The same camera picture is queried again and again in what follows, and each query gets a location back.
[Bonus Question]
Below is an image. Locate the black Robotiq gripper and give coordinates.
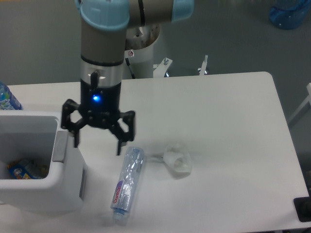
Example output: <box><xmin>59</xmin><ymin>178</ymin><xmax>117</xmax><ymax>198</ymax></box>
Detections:
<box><xmin>60</xmin><ymin>80</ymin><xmax>136</xmax><ymax>156</ymax></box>

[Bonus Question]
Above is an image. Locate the white push-lid trash can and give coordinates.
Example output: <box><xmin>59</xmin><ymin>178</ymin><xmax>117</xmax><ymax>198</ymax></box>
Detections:
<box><xmin>0</xmin><ymin>110</ymin><xmax>87</xmax><ymax>212</ymax></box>

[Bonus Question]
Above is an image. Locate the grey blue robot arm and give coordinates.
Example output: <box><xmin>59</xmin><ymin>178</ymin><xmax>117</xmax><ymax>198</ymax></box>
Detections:
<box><xmin>61</xmin><ymin>0</ymin><xmax>194</xmax><ymax>149</ymax></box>

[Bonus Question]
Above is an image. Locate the colourful trash inside can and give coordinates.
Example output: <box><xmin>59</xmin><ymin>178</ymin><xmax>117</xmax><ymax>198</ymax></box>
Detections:
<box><xmin>7</xmin><ymin>159</ymin><xmax>49</xmax><ymax>180</ymax></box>

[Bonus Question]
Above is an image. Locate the crushed clear plastic bottle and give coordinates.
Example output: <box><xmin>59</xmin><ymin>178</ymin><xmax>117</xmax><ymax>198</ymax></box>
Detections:
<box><xmin>110</xmin><ymin>147</ymin><xmax>144</xmax><ymax>225</ymax></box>

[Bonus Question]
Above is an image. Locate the blue labelled water bottle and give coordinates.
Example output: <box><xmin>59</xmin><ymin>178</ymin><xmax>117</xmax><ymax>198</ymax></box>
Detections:
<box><xmin>0</xmin><ymin>82</ymin><xmax>23</xmax><ymax>110</ymax></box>

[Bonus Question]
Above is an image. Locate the large blue water jug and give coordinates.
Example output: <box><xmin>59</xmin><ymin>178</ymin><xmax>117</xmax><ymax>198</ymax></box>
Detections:
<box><xmin>268</xmin><ymin>0</ymin><xmax>311</xmax><ymax>30</ymax></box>

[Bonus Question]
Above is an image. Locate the black device at table edge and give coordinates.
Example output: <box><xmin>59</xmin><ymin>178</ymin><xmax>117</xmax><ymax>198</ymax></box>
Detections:
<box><xmin>294</xmin><ymin>197</ymin><xmax>311</xmax><ymax>222</ymax></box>

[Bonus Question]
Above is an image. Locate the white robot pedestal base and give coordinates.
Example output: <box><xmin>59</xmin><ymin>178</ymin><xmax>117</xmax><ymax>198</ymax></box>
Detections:
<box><xmin>122</xmin><ymin>24</ymin><xmax>173</xmax><ymax>80</ymax></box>

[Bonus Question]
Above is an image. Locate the metal levelling foot bracket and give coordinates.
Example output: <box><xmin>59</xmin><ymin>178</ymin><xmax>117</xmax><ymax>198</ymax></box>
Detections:
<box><xmin>197</xmin><ymin>55</ymin><xmax>209</xmax><ymax>76</ymax></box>

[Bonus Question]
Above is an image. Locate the white furniture frame at right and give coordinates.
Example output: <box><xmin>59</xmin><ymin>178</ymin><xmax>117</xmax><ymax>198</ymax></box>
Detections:
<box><xmin>288</xmin><ymin>83</ymin><xmax>311</xmax><ymax>128</ymax></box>

